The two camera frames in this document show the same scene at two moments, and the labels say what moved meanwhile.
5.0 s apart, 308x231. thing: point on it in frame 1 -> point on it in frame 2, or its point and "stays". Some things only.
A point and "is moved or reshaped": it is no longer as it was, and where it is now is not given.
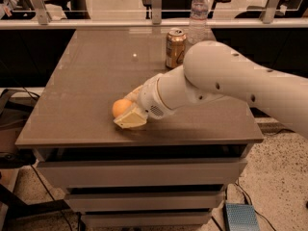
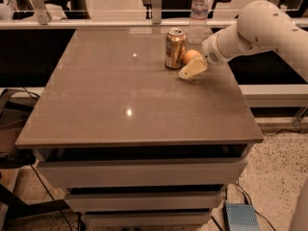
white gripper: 150,97 -> 210,51
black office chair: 176,1 stays
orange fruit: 119,106 is moved or reshaped
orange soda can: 175,43 stays
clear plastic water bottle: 198,29 stays
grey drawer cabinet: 171,172 stays
